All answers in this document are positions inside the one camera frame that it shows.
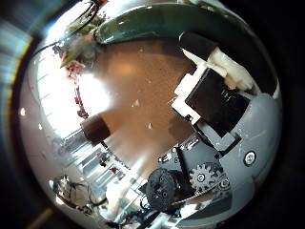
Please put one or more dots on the bouquet with green stem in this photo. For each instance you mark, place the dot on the bouquet with green stem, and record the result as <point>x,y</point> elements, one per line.
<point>152,22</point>

